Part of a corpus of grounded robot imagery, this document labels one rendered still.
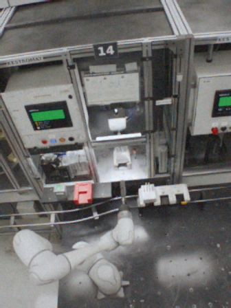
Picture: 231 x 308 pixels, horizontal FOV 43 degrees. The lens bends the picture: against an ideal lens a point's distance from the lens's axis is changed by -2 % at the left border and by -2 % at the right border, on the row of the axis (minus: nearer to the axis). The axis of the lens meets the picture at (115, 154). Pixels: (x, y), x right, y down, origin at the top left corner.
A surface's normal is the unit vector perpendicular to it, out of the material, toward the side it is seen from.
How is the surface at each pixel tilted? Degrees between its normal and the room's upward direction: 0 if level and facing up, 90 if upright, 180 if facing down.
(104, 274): 6
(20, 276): 0
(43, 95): 90
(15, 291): 0
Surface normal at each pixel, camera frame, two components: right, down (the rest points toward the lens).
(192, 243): -0.11, -0.66
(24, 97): 0.04, 0.74
